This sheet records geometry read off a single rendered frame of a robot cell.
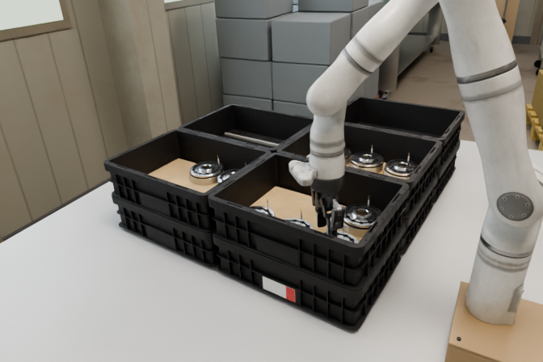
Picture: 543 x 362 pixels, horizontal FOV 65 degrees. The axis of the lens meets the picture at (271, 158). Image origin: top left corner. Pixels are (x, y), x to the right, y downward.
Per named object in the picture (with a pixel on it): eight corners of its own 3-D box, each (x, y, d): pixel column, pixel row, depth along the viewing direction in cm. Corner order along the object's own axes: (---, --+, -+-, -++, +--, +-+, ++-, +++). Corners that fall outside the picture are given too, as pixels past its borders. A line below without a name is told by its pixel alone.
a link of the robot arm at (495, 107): (450, 88, 71) (465, 73, 78) (491, 231, 76) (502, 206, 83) (511, 73, 65) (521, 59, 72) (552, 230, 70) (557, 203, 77)
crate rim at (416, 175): (442, 148, 127) (444, 141, 126) (410, 192, 105) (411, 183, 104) (322, 125, 148) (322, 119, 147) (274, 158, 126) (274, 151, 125)
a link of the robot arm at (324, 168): (287, 169, 94) (285, 143, 91) (334, 161, 96) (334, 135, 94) (300, 187, 86) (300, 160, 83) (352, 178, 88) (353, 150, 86)
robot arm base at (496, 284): (515, 300, 91) (534, 235, 83) (511, 331, 84) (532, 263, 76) (468, 285, 95) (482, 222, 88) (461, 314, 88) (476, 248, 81)
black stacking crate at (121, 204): (276, 217, 134) (275, 184, 129) (214, 272, 112) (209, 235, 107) (184, 187, 155) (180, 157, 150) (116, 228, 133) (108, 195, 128)
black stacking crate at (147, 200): (275, 187, 130) (273, 153, 125) (209, 237, 108) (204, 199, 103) (180, 160, 150) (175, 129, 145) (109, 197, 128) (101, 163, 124)
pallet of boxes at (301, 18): (294, 100, 470) (291, -33, 413) (377, 110, 429) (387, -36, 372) (225, 145, 364) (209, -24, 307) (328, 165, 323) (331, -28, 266)
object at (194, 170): (229, 167, 133) (229, 166, 133) (206, 180, 126) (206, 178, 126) (206, 160, 139) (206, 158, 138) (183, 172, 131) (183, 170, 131)
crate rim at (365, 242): (410, 192, 105) (411, 183, 104) (360, 260, 83) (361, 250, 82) (274, 158, 126) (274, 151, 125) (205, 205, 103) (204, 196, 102)
